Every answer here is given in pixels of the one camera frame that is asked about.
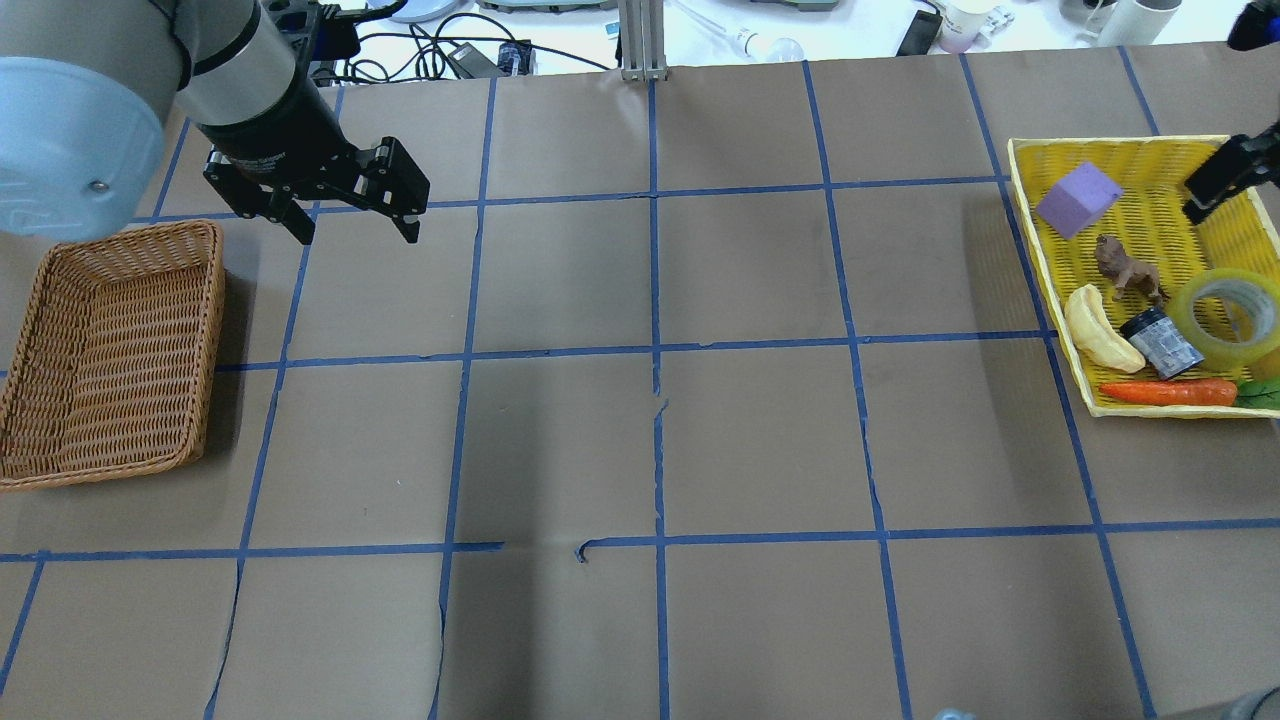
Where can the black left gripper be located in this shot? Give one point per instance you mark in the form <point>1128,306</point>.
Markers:
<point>283,143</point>

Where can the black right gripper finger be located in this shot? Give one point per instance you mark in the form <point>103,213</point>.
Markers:
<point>1240,163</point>

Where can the yellow tape roll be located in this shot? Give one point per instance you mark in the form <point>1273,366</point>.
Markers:
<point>1228,315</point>

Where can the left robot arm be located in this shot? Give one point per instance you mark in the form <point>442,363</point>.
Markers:
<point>86,87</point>

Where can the yellow plastic tray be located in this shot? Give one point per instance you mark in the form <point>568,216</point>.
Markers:
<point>1150,221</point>

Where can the purple foam block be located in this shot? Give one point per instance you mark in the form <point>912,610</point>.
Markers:
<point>1078,200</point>

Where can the brown toy animal figure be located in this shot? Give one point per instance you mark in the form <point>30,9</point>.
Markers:
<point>1127,273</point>

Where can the black power adapter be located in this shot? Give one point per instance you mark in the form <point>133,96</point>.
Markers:
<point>467,62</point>

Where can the small dark can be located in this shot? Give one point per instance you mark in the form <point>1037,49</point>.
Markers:
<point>1161,343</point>

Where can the yellow toy banana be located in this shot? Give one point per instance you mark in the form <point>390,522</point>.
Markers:
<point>1092,333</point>

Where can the orange toy carrot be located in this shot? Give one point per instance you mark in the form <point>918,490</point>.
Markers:
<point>1205,392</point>

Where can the brown wicker basket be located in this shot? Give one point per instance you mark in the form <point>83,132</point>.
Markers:
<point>112,372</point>

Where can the white paper cup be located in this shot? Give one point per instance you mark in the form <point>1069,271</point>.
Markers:
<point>962,21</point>

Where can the black phone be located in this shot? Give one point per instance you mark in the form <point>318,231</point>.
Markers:
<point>921,33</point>

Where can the white light bulb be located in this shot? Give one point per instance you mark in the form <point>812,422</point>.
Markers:
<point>763,48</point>

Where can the aluminium frame post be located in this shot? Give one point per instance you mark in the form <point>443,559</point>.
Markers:
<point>642,35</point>

